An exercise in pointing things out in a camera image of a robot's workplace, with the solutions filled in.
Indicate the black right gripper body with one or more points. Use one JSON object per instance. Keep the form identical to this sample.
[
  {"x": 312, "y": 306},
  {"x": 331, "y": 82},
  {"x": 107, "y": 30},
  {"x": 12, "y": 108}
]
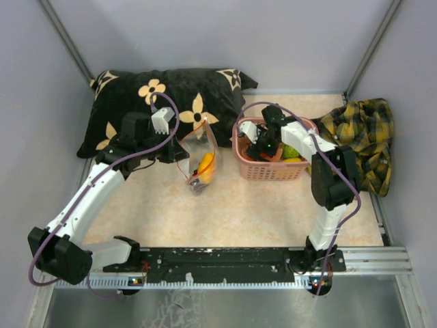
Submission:
[{"x": 264, "y": 143}]

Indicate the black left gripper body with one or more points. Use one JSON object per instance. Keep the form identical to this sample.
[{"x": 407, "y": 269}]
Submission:
[{"x": 165, "y": 154}]

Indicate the watermelon slice toy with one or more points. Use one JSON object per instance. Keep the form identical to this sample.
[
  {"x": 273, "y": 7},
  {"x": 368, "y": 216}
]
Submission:
[{"x": 273, "y": 159}]

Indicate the clear zip top bag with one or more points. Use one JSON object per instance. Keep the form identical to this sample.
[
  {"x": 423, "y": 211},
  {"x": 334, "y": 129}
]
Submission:
[{"x": 196, "y": 144}]

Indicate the yellow mango toy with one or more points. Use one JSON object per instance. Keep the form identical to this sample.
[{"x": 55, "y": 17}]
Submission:
[{"x": 207, "y": 167}]

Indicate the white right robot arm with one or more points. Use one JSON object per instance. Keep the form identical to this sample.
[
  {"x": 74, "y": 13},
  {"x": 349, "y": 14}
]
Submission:
[{"x": 335, "y": 181}]

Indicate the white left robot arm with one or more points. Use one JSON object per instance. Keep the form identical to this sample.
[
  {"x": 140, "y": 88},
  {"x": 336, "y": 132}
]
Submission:
[{"x": 58, "y": 249}]

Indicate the green custard apple toy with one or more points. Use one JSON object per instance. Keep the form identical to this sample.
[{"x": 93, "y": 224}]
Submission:
[{"x": 289, "y": 152}]

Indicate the pink plastic basket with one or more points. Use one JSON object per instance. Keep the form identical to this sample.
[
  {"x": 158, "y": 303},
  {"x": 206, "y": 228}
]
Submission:
[{"x": 253, "y": 170}]

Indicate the black floral pillow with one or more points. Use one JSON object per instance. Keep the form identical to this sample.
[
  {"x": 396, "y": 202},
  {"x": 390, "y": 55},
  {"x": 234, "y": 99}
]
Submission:
[{"x": 211, "y": 94}]

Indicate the yellow plaid shirt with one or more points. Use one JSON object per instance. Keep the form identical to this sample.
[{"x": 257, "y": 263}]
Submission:
[{"x": 367, "y": 127}]

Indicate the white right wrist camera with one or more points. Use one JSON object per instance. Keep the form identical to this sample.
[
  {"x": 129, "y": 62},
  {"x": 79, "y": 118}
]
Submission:
[{"x": 248, "y": 129}]

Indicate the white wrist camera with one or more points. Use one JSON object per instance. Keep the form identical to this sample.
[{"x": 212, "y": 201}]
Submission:
[
  {"x": 248, "y": 129},
  {"x": 160, "y": 120}
]

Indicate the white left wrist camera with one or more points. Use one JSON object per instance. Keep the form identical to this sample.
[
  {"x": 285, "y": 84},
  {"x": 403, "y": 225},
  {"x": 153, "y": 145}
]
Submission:
[{"x": 160, "y": 120}]

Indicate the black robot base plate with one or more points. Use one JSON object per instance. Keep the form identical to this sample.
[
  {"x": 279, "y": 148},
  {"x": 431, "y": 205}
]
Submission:
[{"x": 216, "y": 265}]

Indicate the aluminium frame rail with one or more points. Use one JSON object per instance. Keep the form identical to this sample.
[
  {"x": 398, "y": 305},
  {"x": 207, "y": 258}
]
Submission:
[{"x": 347, "y": 261}]

